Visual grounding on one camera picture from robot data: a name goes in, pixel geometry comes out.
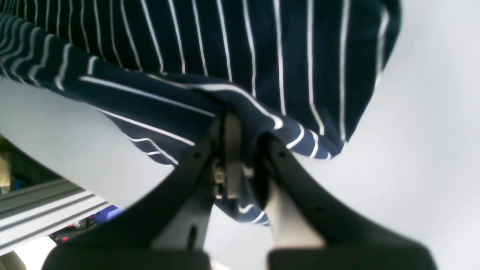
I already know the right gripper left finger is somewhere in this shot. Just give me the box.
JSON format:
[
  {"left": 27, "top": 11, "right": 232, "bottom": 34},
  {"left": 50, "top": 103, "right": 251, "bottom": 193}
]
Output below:
[{"left": 42, "top": 111, "right": 242, "bottom": 270}]

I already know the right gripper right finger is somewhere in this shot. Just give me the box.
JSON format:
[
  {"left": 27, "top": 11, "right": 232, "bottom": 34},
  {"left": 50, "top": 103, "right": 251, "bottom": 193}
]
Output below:
[{"left": 255, "top": 135, "right": 437, "bottom": 270}]

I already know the black white striped T-shirt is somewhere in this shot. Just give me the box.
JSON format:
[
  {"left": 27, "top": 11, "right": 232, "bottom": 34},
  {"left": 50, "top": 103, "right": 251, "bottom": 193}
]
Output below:
[{"left": 1, "top": 0, "right": 401, "bottom": 226}]

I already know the aluminium frame stand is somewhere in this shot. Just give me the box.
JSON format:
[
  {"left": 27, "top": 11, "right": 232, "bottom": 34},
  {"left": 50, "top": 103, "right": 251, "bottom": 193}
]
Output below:
[{"left": 0, "top": 179, "right": 110, "bottom": 255}]

